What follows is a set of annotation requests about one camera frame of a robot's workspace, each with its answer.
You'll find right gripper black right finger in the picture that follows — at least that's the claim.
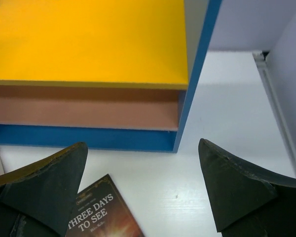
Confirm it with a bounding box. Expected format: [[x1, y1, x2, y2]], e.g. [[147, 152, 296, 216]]
[[198, 139, 296, 237]]

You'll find blue and yellow bookshelf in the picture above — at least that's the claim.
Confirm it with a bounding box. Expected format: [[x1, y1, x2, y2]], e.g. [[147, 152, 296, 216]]
[[0, 0, 222, 153]]

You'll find Three Days To See book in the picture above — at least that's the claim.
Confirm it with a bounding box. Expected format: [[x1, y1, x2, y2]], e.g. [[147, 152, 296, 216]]
[[66, 174, 145, 237]]

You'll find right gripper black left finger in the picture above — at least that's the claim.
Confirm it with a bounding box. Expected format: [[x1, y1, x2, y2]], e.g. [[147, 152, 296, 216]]
[[0, 142, 88, 237]]

